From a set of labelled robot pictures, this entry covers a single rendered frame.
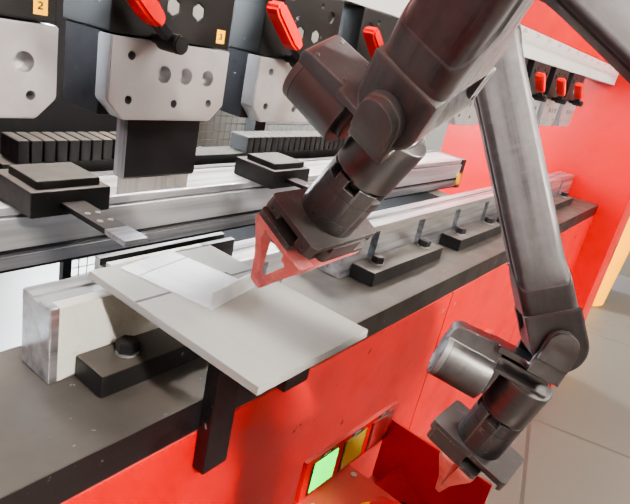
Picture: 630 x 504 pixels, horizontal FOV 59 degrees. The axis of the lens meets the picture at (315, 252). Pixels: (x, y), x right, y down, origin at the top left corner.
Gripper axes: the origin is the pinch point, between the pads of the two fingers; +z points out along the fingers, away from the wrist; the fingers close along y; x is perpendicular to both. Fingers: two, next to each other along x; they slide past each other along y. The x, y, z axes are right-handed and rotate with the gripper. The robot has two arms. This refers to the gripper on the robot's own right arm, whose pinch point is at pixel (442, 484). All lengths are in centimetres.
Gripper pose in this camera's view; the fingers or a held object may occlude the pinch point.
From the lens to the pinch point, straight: 78.7
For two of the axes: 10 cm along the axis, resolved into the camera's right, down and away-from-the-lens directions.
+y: -6.8, -5.9, 4.4
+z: -3.7, 7.9, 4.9
